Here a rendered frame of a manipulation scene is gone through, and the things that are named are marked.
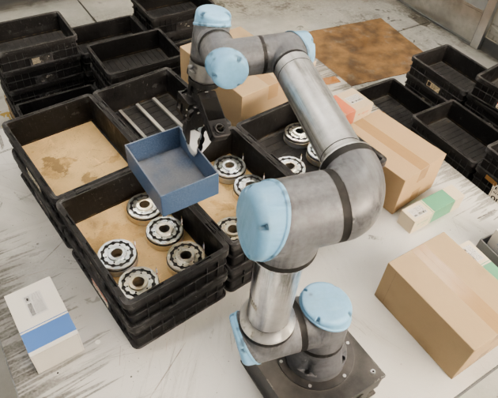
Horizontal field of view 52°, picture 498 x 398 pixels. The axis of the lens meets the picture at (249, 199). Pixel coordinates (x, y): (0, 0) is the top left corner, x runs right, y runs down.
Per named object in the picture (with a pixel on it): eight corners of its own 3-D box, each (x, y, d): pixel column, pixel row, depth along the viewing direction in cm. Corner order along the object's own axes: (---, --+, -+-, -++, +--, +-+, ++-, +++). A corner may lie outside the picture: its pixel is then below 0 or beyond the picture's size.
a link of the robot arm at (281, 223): (303, 359, 113) (360, 212, 71) (239, 378, 110) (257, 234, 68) (285, 312, 120) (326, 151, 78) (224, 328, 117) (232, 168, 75)
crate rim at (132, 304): (232, 253, 131) (232, 248, 130) (126, 313, 118) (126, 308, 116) (152, 165, 152) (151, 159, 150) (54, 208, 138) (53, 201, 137)
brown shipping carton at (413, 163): (431, 187, 183) (447, 153, 171) (392, 214, 173) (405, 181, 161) (367, 142, 198) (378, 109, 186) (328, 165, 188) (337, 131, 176)
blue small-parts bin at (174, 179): (219, 193, 124) (219, 172, 119) (163, 217, 118) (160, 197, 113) (180, 145, 135) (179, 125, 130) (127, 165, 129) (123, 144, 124)
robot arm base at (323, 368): (356, 369, 122) (364, 349, 115) (299, 391, 118) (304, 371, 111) (327, 317, 132) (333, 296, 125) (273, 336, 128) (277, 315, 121)
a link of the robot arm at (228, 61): (268, 50, 96) (250, 24, 103) (210, 58, 93) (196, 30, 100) (266, 87, 101) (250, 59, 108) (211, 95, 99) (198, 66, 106)
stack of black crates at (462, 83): (478, 127, 301) (503, 77, 277) (443, 143, 289) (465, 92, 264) (428, 91, 323) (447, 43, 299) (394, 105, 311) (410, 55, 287)
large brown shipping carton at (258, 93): (297, 113, 208) (304, 70, 193) (239, 140, 194) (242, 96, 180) (238, 67, 228) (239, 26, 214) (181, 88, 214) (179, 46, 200)
